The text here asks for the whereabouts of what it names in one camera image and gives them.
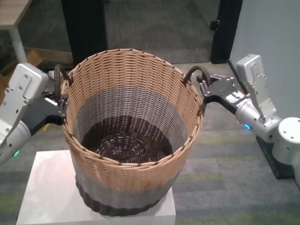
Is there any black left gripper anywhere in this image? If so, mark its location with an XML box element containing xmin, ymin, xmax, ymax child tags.
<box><xmin>22</xmin><ymin>92</ymin><xmax>69</xmax><ymax>137</ymax></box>

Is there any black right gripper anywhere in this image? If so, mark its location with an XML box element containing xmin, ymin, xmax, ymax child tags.
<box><xmin>199</xmin><ymin>74</ymin><xmax>246</xmax><ymax>113</ymax></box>

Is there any tan grey woven laundry basket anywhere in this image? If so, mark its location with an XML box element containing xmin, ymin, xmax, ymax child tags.
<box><xmin>54</xmin><ymin>48</ymin><xmax>205</xmax><ymax>215</ymax></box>

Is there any wooden desk with white leg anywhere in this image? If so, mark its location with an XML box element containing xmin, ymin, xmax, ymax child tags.
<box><xmin>0</xmin><ymin>0</ymin><xmax>33</xmax><ymax>64</ymax></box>

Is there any black partition foot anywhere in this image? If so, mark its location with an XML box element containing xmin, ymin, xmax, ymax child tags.
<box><xmin>255</xmin><ymin>135</ymin><xmax>295</xmax><ymax>180</ymax></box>

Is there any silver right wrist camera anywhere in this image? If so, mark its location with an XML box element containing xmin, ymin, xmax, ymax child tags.
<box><xmin>235</xmin><ymin>54</ymin><xmax>277</xmax><ymax>122</ymax></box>

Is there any black door post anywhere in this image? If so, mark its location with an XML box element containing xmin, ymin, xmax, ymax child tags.
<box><xmin>210</xmin><ymin>0</ymin><xmax>243</xmax><ymax>64</ymax></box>
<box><xmin>61</xmin><ymin>0</ymin><xmax>109</xmax><ymax>65</ymax></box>

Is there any white square pedestal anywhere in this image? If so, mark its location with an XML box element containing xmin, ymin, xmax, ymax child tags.
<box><xmin>16</xmin><ymin>151</ymin><xmax>177</xmax><ymax>225</ymax></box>

